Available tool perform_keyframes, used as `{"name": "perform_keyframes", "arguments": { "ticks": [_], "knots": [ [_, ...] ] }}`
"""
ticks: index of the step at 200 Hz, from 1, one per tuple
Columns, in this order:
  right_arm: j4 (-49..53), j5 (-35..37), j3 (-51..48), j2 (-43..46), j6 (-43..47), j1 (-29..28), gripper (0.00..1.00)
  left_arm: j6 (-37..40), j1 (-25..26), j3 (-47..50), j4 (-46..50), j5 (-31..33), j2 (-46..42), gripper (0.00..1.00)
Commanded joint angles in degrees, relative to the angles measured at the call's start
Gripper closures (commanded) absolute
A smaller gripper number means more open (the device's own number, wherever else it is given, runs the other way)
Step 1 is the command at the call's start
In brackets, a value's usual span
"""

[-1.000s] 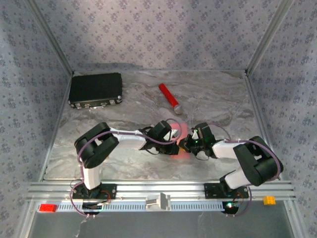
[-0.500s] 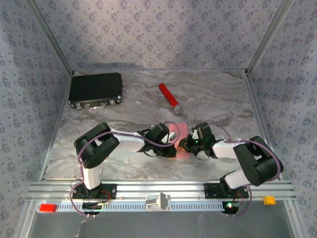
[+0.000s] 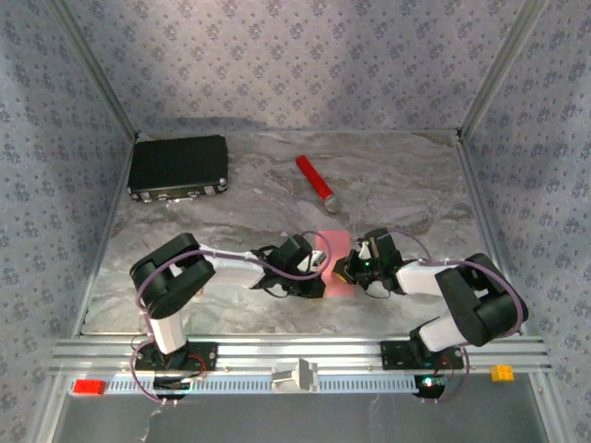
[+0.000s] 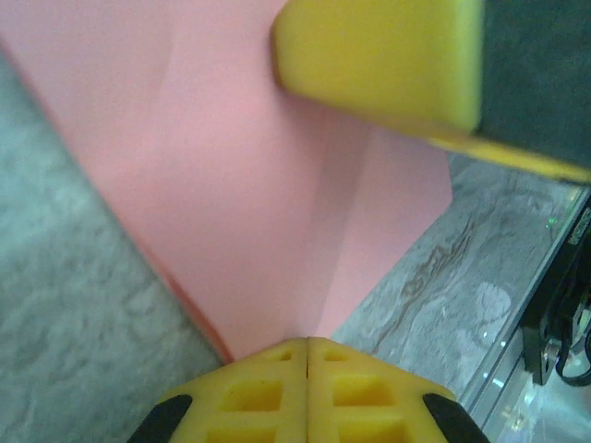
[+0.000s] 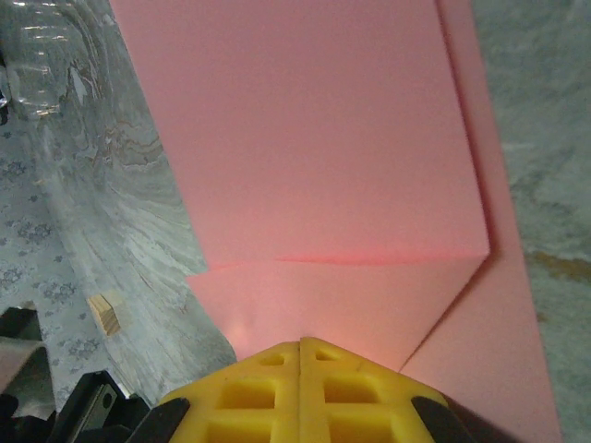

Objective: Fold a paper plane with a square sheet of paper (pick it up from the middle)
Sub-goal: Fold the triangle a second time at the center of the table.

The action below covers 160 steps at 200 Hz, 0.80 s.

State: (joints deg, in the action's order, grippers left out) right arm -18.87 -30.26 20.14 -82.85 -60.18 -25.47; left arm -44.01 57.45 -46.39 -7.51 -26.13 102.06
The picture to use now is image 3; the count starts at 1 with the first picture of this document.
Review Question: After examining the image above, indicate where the pink paper sheet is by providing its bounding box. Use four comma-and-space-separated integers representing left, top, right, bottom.
315, 229, 356, 297

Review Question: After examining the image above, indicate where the small circuit board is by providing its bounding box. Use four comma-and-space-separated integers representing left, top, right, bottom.
414, 374, 448, 401
152, 376, 194, 401

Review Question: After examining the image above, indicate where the white slotted strip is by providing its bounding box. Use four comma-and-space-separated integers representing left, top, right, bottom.
67, 374, 447, 396

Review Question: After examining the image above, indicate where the black hard case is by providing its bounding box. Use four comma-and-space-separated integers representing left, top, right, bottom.
127, 134, 231, 204

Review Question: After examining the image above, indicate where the red toy brick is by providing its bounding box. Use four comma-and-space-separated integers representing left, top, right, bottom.
72, 378, 107, 396

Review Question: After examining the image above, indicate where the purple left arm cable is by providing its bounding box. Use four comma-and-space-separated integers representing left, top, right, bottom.
129, 230, 334, 405

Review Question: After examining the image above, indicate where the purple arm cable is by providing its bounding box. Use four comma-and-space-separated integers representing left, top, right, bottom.
129, 230, 334, 405
387, 229, 531, 405

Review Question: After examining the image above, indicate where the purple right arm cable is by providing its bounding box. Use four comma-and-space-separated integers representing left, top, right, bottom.
387, 229, 531, 405

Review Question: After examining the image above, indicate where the red handle microphone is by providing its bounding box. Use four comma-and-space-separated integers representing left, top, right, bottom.
295, 155, 344, 214

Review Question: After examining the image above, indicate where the aluminium mounting rail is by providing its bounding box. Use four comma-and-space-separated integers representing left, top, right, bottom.
51, 336, 554, 376

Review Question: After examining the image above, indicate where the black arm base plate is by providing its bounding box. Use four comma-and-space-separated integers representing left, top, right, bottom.
380, 340, 465, 371
133, 341, 219, 372

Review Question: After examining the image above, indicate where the aluminium side rail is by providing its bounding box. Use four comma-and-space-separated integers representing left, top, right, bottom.
454, 131, 509, 287
73, 136, 138, 338

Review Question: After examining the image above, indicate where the grey metal bracket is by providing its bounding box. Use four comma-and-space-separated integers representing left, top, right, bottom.
271, 357, 320, 394

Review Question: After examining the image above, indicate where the aluminium corner post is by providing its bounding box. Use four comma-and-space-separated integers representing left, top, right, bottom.
45, 0, 139, 139
459, 0, 550, 139

